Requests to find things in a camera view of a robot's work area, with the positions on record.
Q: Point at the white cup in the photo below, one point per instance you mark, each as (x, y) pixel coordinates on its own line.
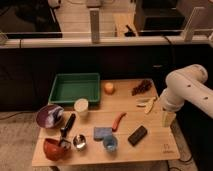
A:
(81, 107)

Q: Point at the blue sponge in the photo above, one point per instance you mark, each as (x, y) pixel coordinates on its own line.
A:
(100, 132)

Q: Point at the yellow banana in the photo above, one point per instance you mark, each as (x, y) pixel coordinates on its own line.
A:
(147, 103)

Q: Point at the grey metal post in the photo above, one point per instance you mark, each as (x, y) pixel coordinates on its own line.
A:
(94, 21)

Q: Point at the black rectangular block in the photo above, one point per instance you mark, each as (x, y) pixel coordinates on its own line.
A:
(137, 135)

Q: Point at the white horizontal rail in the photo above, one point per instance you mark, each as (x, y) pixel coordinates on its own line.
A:
(104, 41)

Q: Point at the red bowl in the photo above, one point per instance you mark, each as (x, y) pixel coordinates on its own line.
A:
(54, 149)

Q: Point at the wooden folding table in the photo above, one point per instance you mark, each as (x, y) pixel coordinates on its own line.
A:
(118, 131)

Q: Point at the dark purple grape bunch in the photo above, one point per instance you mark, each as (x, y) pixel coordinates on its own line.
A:
(144, 86)

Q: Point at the green plastic tray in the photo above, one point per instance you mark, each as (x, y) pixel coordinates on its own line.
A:
(67, 88)

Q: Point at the black handled tool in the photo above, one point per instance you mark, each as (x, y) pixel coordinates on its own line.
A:
(68, 125)

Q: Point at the white angled bracket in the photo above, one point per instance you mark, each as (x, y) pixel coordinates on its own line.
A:
(191, 24)

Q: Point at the orange fruit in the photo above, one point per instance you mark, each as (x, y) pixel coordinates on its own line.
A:
(109, 88)

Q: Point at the purple and white bowl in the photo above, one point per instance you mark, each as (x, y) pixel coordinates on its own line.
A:
(49, 116)

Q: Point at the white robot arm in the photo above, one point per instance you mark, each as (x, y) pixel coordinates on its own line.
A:
(186, 84)

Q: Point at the black box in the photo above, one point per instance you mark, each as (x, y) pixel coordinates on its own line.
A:
(157, 15)

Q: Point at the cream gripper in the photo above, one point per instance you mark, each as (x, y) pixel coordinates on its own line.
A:
(167, 118)

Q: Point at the small silver metal cup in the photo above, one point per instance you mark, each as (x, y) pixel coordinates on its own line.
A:
(79, 142)

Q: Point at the blue glass cup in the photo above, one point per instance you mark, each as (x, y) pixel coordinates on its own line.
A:
(110, 143)

